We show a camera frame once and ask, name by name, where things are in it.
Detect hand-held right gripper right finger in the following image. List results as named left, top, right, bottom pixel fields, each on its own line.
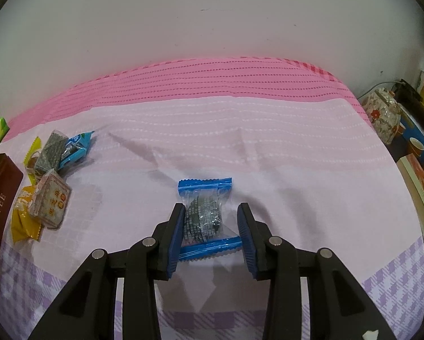
left=236, top=203, right=398, bottom=340

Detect blue-ended clear candy packet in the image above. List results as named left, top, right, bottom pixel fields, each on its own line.
left=177, top=176, right=243, bottom=263
left=58, top=132, right=94, bottom=176

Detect floral ceramic jar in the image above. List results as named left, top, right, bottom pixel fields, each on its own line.
left=361, top=88, right=402, bottom=145

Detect dark grey snack packet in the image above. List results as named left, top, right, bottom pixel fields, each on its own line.
left=34, top=131, right=69, bottom=174

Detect pink white snack packet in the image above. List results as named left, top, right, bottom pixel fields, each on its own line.
left=29, top=168, right=72, bottom=230

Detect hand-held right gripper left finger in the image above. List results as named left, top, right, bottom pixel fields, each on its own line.
left=28, top=203, right=187, bottom=340

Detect yellow snack packet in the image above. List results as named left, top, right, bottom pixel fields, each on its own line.
left=12, top=185, right=43, bottom=244

